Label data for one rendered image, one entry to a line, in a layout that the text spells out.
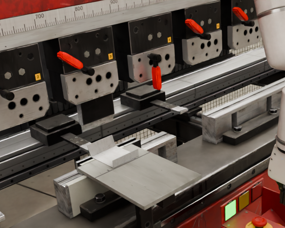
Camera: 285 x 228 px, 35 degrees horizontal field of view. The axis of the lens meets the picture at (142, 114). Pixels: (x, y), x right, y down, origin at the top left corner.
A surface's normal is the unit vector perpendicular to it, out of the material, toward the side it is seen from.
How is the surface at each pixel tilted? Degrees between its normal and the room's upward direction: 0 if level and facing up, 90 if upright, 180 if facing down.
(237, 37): 90
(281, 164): 90
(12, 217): 0
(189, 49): 90
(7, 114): 90
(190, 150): 0
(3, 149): 0
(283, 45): 69
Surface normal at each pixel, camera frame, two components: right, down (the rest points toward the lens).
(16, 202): -0.08, -0.93
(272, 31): -0.57, 0.11
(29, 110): 0.65, 0.23
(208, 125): -0.75, 0.30
